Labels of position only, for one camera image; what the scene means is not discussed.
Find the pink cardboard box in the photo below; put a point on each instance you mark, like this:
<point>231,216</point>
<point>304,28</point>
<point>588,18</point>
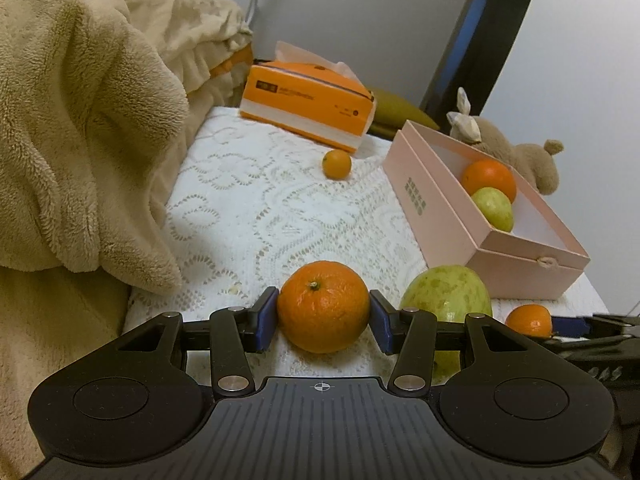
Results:
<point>440,210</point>

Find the beige fleece blanket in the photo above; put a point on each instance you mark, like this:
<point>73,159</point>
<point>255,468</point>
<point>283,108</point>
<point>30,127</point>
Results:
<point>75,135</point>

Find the orange tissue box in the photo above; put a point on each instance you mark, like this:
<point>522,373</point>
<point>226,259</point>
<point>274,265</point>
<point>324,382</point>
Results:
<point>300,100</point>

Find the small orange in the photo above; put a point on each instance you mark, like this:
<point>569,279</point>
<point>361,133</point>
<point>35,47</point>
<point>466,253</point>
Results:
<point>529,320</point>
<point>336,164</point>

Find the orange mattress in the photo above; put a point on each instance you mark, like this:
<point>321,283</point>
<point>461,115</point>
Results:
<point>235,60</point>

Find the white lace cloth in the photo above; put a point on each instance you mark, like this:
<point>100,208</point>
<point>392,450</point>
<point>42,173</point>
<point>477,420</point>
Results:
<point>250,210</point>

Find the large green guava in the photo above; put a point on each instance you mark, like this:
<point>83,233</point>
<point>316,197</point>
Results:
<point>445,295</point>

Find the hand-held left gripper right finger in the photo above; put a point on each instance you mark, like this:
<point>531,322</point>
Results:
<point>381,322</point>

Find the dark door frame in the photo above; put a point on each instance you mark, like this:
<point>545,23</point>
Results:
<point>450,60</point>

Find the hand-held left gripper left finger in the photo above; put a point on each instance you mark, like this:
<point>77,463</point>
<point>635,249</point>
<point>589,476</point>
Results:
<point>267,320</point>

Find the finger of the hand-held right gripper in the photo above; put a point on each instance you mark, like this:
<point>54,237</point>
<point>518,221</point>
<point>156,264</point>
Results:
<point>590,345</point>
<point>570,327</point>

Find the olive green cushion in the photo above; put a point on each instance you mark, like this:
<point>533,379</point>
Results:
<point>400,107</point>

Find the brown plush toy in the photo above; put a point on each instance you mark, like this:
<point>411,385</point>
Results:
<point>525,160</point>

